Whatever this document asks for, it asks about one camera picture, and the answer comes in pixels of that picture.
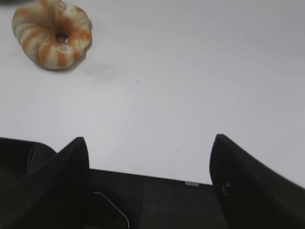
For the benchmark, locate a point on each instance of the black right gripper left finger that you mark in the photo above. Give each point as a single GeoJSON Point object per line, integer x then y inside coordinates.
{"type": "Point", "coordinates": [41, 188]}

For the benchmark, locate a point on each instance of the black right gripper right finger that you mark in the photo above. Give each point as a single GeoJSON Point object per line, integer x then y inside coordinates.
{"type": "Point", "coordinates": [251, 195]}

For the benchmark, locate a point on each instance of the orange striped small pumpkin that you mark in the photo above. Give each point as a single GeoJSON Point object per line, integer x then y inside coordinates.
{"type": "Point", "coordinates": [52, 33]}

